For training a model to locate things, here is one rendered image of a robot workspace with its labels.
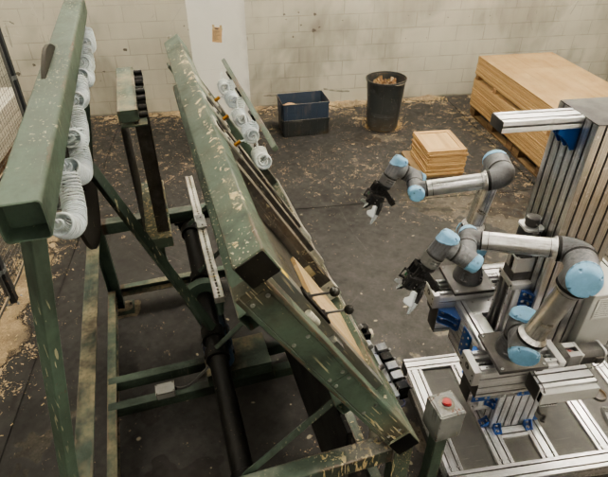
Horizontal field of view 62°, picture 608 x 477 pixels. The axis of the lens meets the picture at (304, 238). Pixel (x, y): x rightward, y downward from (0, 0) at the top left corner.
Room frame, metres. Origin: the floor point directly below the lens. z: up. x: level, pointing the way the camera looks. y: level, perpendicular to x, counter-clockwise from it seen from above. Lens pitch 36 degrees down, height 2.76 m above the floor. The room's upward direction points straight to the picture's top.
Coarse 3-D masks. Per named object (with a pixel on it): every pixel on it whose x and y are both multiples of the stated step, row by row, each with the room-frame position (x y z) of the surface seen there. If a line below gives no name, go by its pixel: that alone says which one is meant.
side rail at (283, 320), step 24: (240, 288) 1.06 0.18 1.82; (264, 288) 1.05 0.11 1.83; (264, 312) 1.04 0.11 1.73; (288, 312) 1.06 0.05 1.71; (288, 336) 1.06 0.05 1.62; (312, 336) 1.09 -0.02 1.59; (312, 360) 1.09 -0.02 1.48; (336, 360) 1.11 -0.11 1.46; (336, 384) 1.11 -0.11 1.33; (360, 384) 1.13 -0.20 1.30; (360, 408) 1.14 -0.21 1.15; (384, 408) 1.17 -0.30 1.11; (384, 432) 1.18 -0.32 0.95; (408, 432) 1.20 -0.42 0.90
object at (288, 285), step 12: (276, 276) 1.31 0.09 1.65; (288, 276) 1.35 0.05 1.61; (288, 288) 1.32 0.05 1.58; (300, 300) 1.33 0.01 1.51; (324, 324) 1.36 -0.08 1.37; (336, 336) 1.37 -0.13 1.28; (348, 348) 1.39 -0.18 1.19; (360, 360) 1.41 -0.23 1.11; (360, 372) 1.41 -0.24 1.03; (372, 372) 1.44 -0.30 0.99; (372, 384) 1.43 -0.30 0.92
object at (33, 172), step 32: (64, 0) 2.88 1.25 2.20; (64, 32) 2.24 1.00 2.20; (64, 64) 1.81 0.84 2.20; (32, 96) 1.50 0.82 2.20; (64, 96) 1.55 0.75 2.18; (32, 128) 1.27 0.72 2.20; (64, 128) 1.39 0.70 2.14; (32, 160) 1.08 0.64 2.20; (0, 192) 0.94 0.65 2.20; (32, 192) 0.94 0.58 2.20; (0, 224) 0.89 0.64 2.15; (32, 224) 0.95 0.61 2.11; (128, 224) 1.86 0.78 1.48; (32, 256) 0.90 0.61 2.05; (160, 256) 1.90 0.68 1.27; (32, 288) 0.90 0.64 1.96; (64, 384) 0.91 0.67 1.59; (64, 416) 0.89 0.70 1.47; (64, 448) 0.87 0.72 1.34
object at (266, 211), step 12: (252, 120) 1.94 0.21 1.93; (252, 132) 1.92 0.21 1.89; (228, 144) 1.87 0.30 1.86; (240, 156) 1.86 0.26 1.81; (240, 168) 1.88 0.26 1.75; (252, 180) 1.95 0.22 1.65; (252, 192) 1.89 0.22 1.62; (264, 204) 1.91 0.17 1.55; (264, 216) 1.91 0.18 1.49; (276, 216) 1.92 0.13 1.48; (276, 228) 1.92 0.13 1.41; (288, 228) 1.94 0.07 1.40; (288, 240) 1.94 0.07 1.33; (300, 240) 2.00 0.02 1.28; (300, 252) 1.95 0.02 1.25; (300, 264) 1.95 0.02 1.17; (312, 264) 1.97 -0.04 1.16; (312, 276) 1.98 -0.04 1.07; (324, 276) 1.99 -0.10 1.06; (324, 288) 1.99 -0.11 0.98
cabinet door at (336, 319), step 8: (296, 264) 1.78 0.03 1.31; (296, 272) 1.74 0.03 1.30; (304, 272) 1.81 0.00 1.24; (304, 280) 1.67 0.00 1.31; (312, 280) 1.83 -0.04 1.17; (304, 288) 1.63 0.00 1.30; (312, 288) 1.71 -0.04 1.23; (320, 296) 1.75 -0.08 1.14; (320, 304) 1.63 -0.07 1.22; (328, 304) 1.79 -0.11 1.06; (336, 312) 1.83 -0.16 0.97; (336, 320) 1.69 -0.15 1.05; (344, 320) 1.85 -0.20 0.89; (336, 328) 1.54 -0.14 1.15; (344, 328) 1.70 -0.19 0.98; (344, 336) 1.56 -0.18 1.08; (352, 344) 1.59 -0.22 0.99; (360, 352) 1.62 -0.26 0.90
